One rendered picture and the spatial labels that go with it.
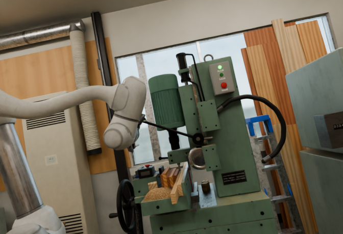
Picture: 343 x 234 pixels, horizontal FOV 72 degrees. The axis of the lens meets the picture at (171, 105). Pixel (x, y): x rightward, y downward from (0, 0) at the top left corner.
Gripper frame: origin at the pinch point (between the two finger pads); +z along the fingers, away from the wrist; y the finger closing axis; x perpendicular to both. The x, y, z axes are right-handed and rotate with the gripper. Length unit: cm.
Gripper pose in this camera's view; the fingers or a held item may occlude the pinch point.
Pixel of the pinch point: (140, 132)
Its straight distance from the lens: 126.9
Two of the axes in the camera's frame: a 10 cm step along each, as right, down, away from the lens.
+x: -9.4, -3.1, 1.2
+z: 1.1, 0.6, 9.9
